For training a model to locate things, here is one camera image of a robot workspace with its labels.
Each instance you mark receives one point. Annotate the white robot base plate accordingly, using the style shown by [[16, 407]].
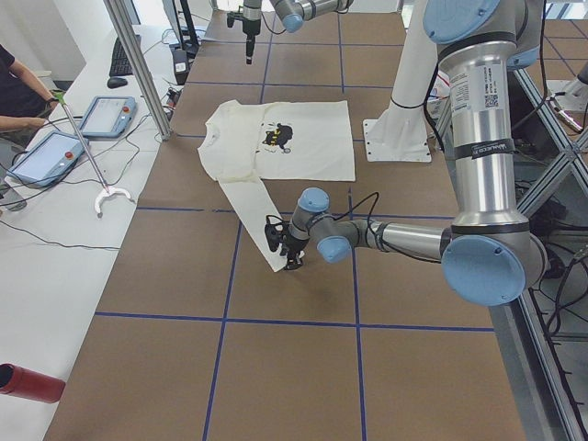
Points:
[[396, 141]]

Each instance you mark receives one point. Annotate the cream long-sleeve cat shirt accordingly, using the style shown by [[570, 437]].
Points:
[[247, 144]]

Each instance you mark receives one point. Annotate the far blue teach pendant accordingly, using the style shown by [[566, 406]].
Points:
[[107, 117]]

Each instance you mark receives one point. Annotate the black power adapter box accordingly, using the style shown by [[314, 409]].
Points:
[[180, 65]]

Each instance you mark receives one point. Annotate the blue teach pendant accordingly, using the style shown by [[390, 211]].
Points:
[[49, 161], [107, 117]]

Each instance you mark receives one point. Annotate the seated person in black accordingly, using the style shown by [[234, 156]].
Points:
[[26, 102]]

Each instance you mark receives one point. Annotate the near blue teach pendant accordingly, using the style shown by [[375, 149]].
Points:
[[49, 161]]

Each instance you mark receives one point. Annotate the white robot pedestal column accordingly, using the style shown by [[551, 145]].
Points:
[[417, 71]]

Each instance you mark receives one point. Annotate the grey aluminium frame post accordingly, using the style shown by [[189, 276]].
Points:
[[120, 20]]

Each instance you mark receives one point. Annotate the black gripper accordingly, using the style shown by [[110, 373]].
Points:
[[292, 247], [249, 28]]

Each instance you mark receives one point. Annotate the grabber reacher stick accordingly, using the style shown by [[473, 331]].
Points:
[[108, 191]]

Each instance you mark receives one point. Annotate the black computer mouse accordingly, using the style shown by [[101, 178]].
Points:
[[116, 82]]

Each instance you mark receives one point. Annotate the black keyboard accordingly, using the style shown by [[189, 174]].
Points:
[[120, 63]]

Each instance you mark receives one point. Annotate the aluminium truss frame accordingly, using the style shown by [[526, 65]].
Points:
[[543, 334]]

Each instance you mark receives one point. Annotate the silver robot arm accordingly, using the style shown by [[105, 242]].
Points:
[[488, 254], [292, 14]]

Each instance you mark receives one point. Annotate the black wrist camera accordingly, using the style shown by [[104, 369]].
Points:
[[273, 232], [234, 16]]

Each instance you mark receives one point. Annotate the red cylinder bottle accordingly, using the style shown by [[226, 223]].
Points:
[[27, 384]]

